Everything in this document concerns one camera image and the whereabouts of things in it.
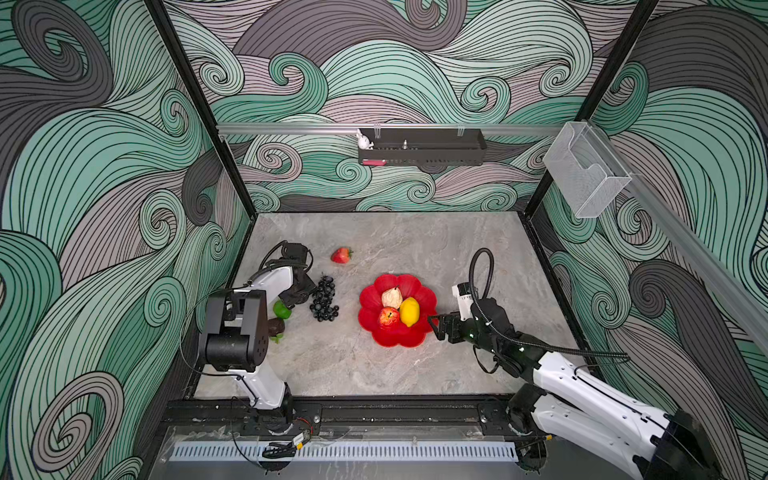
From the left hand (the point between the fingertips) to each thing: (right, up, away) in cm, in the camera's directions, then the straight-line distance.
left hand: (303, 291), depth 94 cm
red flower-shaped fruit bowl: (+22, -4, -1) cm, 22 cm away
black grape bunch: (+7, -5, -4) cm, 9 cm away
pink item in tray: (+23, +40, -5) cm, 47 cm away
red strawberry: (+11, +11, +9) cm, 18 cm away
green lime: (-5, -5, -6) cm, 9 cm away
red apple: (+28, -6, -9) cm, 29 cm away
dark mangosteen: (-6, -9, -9) cm, 14 cm away
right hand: (+40, -5, -15) cm, 43 cm away
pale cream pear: (+29, -1, -6) cm, 29 cm away
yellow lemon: (+34, -5, -7) cm, 35 cm away
